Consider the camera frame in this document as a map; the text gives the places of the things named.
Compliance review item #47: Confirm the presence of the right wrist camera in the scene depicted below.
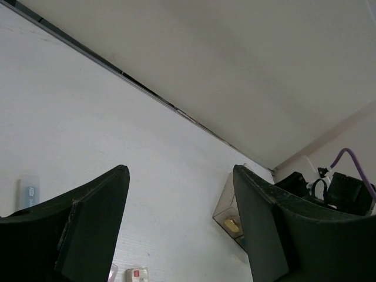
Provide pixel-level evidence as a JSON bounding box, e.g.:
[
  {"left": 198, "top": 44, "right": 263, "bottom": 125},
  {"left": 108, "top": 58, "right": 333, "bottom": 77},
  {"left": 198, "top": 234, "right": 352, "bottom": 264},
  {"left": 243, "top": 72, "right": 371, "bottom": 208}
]
[{"left": 302, "top": 156, "right": 321, "bottom": 183}]

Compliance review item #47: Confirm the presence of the purple highlighter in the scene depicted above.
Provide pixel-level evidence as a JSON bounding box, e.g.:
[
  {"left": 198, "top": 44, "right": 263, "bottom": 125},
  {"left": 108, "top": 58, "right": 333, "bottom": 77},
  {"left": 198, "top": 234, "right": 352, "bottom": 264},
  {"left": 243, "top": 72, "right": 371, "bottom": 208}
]
[{"left": 108, "top": 263, "right": 118, "bottom": 282}]

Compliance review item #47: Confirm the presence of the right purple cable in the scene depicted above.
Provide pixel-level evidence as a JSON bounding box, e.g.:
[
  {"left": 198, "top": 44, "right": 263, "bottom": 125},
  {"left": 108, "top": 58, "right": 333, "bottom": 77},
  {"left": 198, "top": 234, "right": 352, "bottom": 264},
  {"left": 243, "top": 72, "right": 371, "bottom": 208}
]
[{"left": 330, "top": 148, "right": 376, "bottom": 200}]

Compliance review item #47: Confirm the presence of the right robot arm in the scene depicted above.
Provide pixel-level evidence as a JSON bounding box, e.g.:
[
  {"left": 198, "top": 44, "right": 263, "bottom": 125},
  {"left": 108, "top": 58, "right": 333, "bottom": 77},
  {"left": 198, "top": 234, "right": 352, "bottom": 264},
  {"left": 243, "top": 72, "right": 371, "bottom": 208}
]
[{"left": 276, "top": 172, "right": 375, "bottom": 216}]

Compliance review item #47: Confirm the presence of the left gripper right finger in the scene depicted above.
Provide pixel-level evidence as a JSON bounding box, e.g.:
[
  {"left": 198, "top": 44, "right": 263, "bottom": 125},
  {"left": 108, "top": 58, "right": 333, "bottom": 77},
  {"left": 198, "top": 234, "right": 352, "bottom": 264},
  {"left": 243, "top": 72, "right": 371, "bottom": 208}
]
[{"left": 233, "top": 165, "right": 375, "bottom": 281}]

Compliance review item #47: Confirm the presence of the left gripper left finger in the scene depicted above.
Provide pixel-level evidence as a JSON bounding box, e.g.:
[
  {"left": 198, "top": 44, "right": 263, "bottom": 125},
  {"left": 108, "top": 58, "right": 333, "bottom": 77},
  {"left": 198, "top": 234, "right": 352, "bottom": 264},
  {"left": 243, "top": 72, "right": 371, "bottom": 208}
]
[{"left": 1, "top": 165, "right": 129, "bottom": 281}]

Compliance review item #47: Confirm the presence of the clear three-compartment organizer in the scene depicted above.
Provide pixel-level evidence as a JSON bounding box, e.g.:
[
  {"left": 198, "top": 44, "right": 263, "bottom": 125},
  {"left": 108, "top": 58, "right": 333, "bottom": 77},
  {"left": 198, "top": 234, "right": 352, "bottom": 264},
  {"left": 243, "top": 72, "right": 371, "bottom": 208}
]
[{"left": 212, "top": 172, "right": 247, "bottom": 252}]

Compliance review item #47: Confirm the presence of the blue highlighter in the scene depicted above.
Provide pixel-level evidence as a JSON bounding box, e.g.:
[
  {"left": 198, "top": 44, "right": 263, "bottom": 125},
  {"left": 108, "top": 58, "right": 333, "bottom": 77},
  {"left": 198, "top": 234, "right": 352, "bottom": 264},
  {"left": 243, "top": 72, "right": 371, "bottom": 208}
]
[{"left": 18, "top": 174, "right": 40, "bottom": 210}]

